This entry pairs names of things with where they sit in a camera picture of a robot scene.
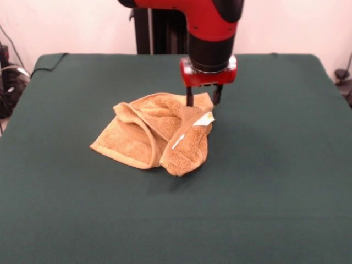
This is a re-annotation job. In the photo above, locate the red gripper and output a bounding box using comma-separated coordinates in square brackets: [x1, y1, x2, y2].
[180, 54, 238, 108]

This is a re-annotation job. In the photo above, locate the orange-brown terry towel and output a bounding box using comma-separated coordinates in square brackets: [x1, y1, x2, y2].
[90, 92, 216, 177]

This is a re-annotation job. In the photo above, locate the dark green table cloth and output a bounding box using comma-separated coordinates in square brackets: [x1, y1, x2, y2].
[0, 52, 352, 264]

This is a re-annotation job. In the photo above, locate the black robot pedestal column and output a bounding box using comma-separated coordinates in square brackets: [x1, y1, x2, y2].
[128, 7, 190, 55]

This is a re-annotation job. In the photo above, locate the black plug with cable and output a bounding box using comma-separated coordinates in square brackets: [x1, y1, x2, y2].
[333, 53, 352, 108]

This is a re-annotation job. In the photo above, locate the black and white cable bundle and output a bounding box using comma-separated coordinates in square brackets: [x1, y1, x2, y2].
[0, 24, 31, 136]

